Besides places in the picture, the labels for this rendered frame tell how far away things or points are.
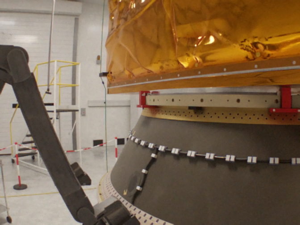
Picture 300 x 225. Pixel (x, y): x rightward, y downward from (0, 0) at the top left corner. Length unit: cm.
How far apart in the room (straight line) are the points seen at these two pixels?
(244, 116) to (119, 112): 836
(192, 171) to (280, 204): 36
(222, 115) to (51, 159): 67
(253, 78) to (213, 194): 43
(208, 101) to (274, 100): 26
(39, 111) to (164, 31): 89
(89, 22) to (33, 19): 201
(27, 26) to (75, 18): 172
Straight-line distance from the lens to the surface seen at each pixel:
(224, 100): 97
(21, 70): 53
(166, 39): 128
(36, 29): 870
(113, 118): 913
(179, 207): 96
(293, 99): 94
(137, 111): 865
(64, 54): 864
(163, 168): 106
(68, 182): 60
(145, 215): 106
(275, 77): 84
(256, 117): 97
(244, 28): 89
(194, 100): 103
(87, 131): 884
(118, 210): 67
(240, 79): 93
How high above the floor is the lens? 169
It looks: 3 degrees down
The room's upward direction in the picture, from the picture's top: straight up
